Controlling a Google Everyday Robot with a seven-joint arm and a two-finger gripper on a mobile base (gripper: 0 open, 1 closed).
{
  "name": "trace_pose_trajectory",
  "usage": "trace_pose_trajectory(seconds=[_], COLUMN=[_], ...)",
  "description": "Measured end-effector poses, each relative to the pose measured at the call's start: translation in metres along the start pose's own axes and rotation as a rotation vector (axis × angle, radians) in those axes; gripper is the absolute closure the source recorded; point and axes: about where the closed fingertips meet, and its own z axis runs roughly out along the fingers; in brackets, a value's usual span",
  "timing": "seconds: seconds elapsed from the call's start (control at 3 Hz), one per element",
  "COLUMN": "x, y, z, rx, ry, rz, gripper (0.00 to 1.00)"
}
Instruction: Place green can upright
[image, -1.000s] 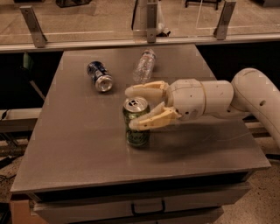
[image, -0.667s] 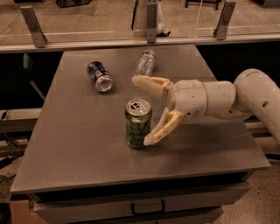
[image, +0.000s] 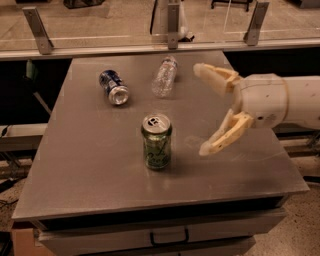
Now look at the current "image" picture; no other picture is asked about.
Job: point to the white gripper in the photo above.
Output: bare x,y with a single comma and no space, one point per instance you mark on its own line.
263,98

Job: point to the green soda can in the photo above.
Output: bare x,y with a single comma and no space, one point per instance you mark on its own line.
156,130

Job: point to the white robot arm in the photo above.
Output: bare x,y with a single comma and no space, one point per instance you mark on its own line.
303,101

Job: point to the blue soda can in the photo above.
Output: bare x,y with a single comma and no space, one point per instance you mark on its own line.
113,86

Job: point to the clear plastic bottle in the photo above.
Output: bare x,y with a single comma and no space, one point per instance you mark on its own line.
163,82

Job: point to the grey table cabinet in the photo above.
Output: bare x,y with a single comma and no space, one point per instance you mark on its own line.
118,170

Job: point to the middle metal bracket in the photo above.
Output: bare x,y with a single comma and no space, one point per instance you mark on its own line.
173,22

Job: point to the black drawer handle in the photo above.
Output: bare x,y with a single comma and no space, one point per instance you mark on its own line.
169,238

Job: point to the metal rail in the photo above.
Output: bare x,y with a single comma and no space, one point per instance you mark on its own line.
62,53

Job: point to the left metal bracket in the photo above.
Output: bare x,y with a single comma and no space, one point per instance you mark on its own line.
43,42

